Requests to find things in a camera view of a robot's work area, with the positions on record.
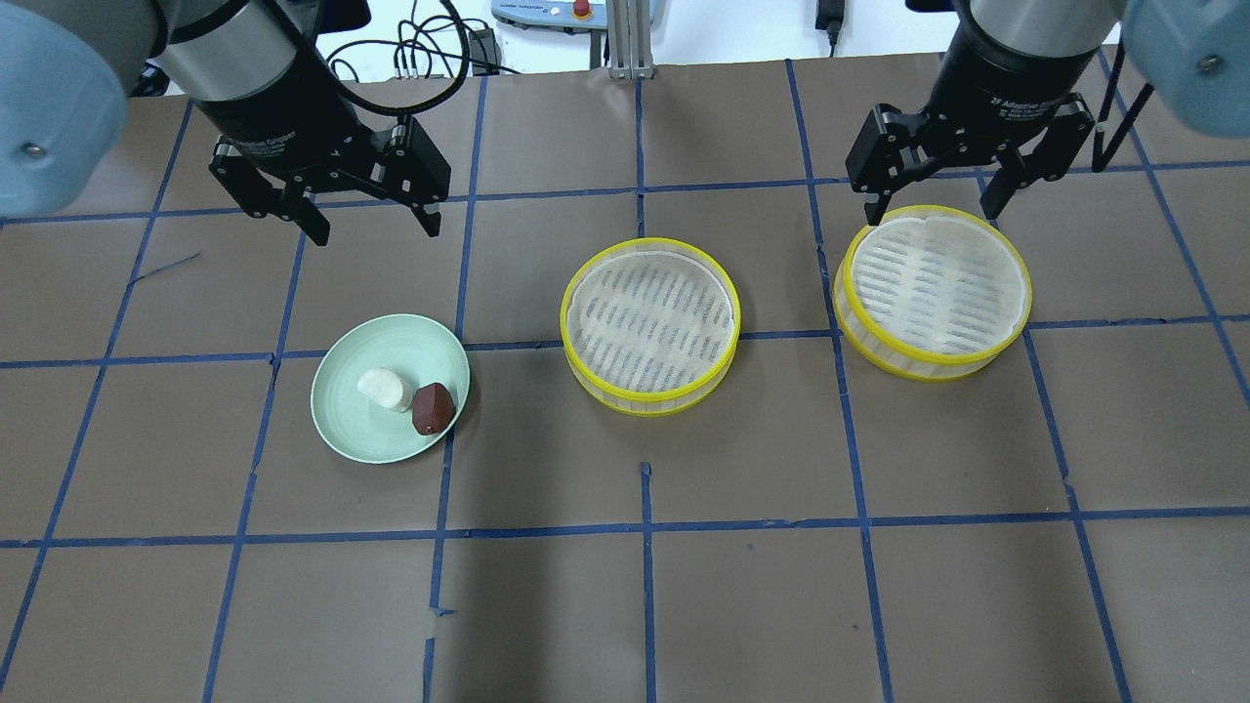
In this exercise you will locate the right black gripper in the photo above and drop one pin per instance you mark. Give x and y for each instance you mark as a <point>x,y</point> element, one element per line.
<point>998,83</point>

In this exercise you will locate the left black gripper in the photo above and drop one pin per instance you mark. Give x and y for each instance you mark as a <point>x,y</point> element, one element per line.
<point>281,122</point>

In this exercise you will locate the yellow steamer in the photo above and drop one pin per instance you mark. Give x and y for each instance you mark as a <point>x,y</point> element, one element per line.
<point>931,294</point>
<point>650,326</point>

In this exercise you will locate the white bun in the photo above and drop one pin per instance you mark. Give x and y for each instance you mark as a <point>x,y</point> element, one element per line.
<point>386,389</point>

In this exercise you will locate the brown bun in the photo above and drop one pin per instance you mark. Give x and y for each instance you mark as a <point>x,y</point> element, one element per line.
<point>432,409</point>

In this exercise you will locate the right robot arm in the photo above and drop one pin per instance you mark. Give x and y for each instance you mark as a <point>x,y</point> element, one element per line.
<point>1191,54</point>

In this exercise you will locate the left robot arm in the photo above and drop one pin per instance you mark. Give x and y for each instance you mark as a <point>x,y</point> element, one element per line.
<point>71,67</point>

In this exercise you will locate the green plate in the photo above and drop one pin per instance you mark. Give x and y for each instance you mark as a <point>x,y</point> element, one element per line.
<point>418,348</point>

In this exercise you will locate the black power adapter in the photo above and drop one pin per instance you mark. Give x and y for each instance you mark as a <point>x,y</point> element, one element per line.
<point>830,15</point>

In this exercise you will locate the aluminium frame post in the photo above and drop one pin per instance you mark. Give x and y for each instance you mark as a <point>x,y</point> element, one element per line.
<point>628,27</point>

